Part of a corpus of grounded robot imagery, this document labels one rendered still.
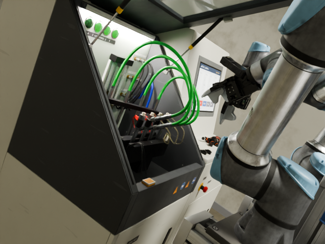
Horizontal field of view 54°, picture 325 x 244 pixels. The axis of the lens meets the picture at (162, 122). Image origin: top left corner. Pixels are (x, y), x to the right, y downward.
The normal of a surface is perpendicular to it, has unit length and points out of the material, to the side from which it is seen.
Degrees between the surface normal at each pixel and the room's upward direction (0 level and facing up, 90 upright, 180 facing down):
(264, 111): 116
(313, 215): 90
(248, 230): 72
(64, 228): 90
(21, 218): 90
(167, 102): 90
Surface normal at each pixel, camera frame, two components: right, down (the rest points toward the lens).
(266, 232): -0.26, -0.22
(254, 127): -0.77, 0.29
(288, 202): -0.22, 0.13
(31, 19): -0.45, 0.01
